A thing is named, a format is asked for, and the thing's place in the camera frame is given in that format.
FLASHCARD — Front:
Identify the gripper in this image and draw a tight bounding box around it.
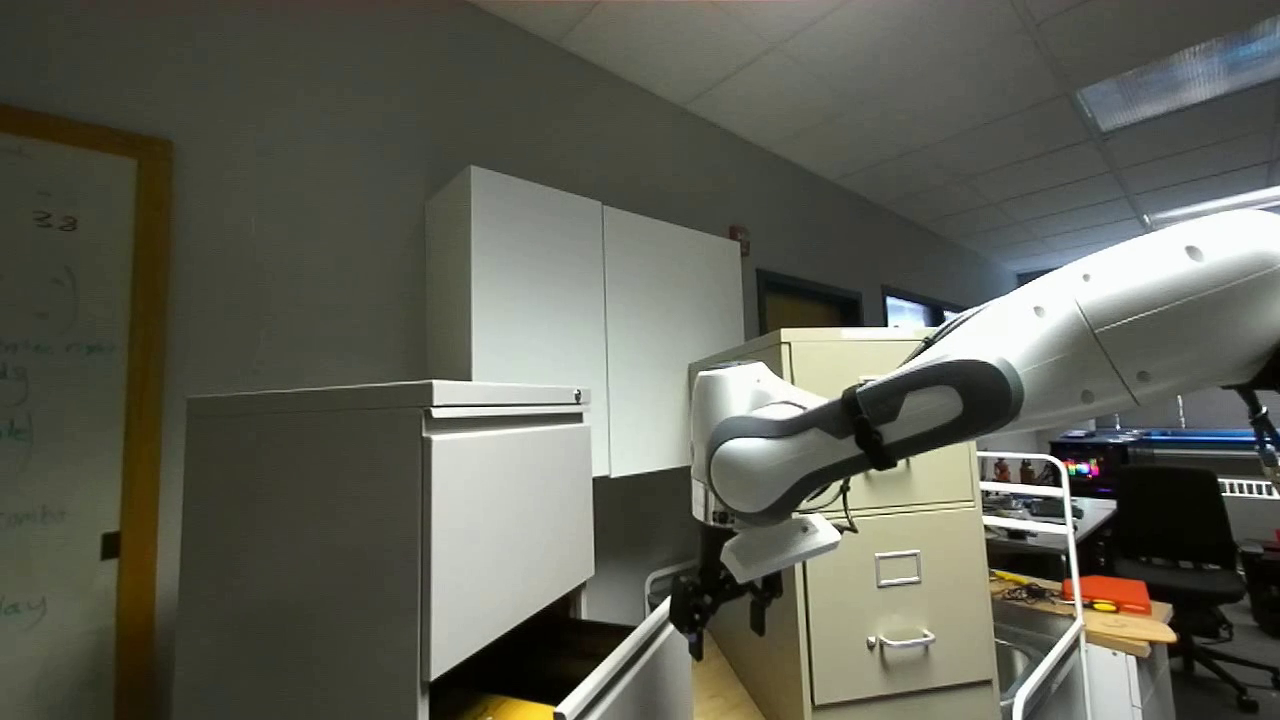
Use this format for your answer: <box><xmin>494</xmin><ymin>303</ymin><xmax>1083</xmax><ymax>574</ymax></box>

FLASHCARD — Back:
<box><xmin>667</xmin><ymin>522</ymin><xmax>787</xmax><ymax>662</ymax></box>

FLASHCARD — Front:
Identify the grey open drawer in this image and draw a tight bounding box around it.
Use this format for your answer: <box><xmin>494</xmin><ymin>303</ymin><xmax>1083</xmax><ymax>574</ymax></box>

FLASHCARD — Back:
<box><xmin>430</xmin><ymin>598</ymin><xmax>697</xmax><ymax>720</ymax></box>

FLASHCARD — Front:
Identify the grey closed drawer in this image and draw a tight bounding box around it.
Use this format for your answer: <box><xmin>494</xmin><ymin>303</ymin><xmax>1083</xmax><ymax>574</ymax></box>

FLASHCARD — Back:
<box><xmin>420</xmin><ymin>419</ymin><xmax>597</xmax><ymax>683</ymax></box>

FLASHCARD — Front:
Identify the beige filing cabinet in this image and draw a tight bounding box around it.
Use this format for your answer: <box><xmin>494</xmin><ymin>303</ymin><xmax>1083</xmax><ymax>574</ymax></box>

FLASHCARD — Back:
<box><xmin>687</xmin><ymin>327</ymin><xmax>1002</xmax><ymax>720</ymax></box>

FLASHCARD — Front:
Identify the yellow folder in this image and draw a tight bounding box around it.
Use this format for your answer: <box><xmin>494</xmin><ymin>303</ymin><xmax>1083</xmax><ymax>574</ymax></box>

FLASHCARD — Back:
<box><xmin>458</xmin><ymin>694</ymin><xmax>557</xmax><ymax>720</ymax></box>

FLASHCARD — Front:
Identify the dark-framed door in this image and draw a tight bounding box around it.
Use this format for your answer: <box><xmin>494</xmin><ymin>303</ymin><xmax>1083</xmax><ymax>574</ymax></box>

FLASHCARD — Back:
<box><xmin>756</xmin><ymin>269</ymin><xmax>864</xmax><ymax>334</ymax></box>

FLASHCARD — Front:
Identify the dark-framed window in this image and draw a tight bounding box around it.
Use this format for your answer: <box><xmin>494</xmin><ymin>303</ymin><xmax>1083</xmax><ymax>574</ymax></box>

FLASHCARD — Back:
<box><xmin>881</xmin><ymin>286</ymin><xmax>963</xmax><ymax>330</ymax></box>

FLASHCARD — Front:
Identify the orange box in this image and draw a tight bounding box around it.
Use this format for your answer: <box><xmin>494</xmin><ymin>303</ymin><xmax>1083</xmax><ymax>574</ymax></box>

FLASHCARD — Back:
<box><xmin>1061</xmin><ymin>574</ymin><xmax>1154</xmax><ymax>615</ymax></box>

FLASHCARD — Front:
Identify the wooden board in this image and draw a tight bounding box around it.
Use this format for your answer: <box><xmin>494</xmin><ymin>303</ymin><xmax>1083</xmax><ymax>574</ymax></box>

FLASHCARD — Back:
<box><xmin>988</xmin><ymin>568</ymin><xmax>1178</xmax><ymax>658</ymax></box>

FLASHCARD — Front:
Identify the grey filing cabinet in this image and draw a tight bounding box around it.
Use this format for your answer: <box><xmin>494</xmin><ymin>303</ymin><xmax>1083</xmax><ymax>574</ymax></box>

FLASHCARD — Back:
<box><xmin>174</xmin><ymin>379</ymin><xmax>697</xmax><ymax>720</ymax></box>

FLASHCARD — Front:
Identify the black office chair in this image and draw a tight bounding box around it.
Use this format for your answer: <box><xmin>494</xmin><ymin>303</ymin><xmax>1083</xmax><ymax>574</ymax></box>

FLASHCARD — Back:
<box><xmin>1108</xmin><ymin>461</ymin><xmax>1263</xmax><ymax>713</ymax></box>

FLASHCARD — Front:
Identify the black machine with blue lid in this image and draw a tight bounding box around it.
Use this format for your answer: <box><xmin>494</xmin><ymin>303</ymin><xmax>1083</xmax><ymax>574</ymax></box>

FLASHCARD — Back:
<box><xmin>1048</xmin><ymin>427</ymin><xmax>1280</xmax><ymax>498</ymax></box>

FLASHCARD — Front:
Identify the ceiling light panel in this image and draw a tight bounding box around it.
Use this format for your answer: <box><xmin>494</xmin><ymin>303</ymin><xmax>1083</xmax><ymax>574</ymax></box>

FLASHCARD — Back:
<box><xmin>1076</xmin><ymin>18</ymin><xmax>1280</xmax><ymax>134</ymax></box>
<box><xmin>1143</xmin><ymin>184</ymin><xmax>1280</xmax><ymax>229</ymax></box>

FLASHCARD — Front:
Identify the wood-framed whiteboard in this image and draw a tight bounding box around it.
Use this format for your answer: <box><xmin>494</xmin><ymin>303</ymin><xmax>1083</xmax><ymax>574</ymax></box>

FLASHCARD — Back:
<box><xmin>0</xmin><ymin>104</ymin><xmax>174</xmax><ymax>720</ymax></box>

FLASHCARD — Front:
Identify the white wall cabinet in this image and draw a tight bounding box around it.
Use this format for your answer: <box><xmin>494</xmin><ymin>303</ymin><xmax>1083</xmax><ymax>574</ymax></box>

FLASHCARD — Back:
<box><xmin>424</xmin><ymin>164</ymin><xmax>747</xmax><ymax>480</ymax></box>

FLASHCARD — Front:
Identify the white tube frame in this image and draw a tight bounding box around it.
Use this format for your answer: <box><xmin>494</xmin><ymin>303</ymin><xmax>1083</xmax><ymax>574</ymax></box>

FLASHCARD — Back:
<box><xmin>977</xmin><ymin>451</ymin><xmax>1093</xmax><ymax>720</ymax></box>

